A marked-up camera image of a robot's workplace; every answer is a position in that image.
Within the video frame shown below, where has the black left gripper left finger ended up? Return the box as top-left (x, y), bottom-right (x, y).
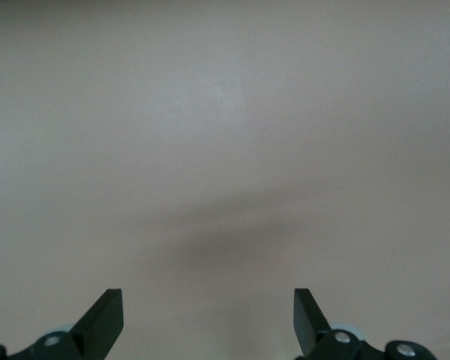
top-left (0, 288), bottom-right (125, 360)

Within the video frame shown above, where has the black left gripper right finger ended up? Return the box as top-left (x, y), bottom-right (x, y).
top-left (294, 287), bottom-right (434, 360)

